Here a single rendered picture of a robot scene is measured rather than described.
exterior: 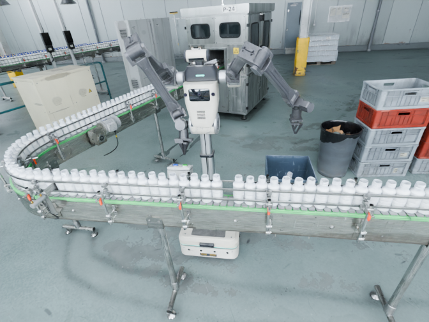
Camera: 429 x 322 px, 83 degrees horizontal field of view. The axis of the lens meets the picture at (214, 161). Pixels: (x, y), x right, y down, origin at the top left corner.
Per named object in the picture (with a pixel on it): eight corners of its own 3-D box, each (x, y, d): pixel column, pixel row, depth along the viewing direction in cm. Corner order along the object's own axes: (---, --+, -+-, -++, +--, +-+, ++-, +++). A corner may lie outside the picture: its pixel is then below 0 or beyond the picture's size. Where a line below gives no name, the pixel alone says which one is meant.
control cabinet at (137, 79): (149, 89, 755) (135, 18, 656) (162, 90, 735) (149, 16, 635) (131, 96, 694) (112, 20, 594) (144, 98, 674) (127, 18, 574)
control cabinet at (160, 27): (166, 82, 823) (156, 16, 723) (178, 82, 802) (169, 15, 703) (150, 88, 761) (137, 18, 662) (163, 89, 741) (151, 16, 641)
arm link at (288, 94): (259, 45, 111) (246, 66, 112) (269, 46, 107) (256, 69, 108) (293, 91, 143) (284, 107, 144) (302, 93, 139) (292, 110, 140)
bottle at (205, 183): (209, 195, 138) (207, 171, 130) (214, 201, 134) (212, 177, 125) (200, 199, 136) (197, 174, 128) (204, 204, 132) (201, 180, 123)
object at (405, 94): (376, 110, 260) (382, 90, 249) (357, 99, 295) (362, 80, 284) (435, 107, 257) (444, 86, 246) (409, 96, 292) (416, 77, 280)
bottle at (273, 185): (263, 202, 130) (265, 177, 121) (271, 198, 133) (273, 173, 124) (272, 208, 126) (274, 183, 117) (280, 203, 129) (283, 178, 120)
